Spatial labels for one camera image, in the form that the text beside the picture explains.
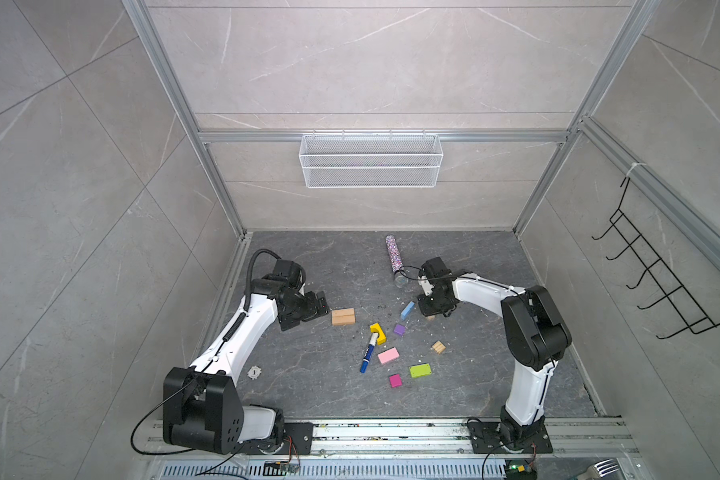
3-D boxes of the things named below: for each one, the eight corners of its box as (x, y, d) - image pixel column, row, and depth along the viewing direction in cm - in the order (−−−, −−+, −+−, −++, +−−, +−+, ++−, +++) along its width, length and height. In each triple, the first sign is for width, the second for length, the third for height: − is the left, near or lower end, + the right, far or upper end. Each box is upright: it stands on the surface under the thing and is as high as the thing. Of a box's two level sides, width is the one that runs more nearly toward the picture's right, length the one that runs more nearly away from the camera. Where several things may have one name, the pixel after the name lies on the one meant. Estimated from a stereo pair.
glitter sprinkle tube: (396, 288, 104) (397, 283, 102) (384, 240, 119) (385, 235, 117) (407, 286, 105) (408, 281, 102) (394, 239, 120) (395, 234, 117)
